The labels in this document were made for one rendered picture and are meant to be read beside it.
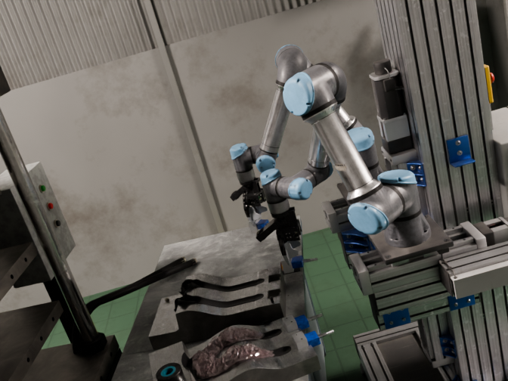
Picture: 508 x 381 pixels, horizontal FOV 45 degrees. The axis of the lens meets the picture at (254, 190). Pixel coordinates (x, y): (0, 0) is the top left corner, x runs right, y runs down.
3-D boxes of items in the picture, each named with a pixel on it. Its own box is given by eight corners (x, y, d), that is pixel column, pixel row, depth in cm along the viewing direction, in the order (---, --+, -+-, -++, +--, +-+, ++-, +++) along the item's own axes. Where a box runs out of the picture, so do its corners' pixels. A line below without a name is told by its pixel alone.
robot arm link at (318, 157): (332, 47, 195) (311, 167, 226) (311, 57, 188) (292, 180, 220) (363, 60, 189) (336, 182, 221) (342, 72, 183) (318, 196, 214)
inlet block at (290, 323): (321, 317, 209) (317, 304, 208) (326, 324, 205) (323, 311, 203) (286, 331, 208) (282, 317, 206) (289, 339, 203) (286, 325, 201)
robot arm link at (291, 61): (314, 57, 224) (277, 178, 241) (311, 53, 234) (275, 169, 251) (283, 49, 223) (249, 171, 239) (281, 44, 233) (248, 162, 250)
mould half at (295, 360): (295, 326, 213) (288, 300, 209) (321, 369, 189) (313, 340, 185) (159, 379, 207) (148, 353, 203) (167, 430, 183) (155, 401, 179)
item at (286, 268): (319, 261, 230) (316, 249, 228) (318, 268, 225) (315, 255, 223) (286, 266, 233) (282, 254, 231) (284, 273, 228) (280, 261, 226)
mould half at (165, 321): (286, 285, 241) (277, 255, 236) (286, 323, 217) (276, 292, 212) (166, 310, 248) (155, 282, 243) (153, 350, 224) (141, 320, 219)
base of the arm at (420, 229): (422, 220, 209) (416, 194, 205) (438, 239, 195) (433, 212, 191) (379, 232, 209) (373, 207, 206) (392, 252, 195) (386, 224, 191)
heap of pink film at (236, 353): (262, 329, 207) (256, 311, 204) (277, 359, 190) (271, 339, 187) (190, 357, 203) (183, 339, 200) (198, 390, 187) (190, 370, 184)
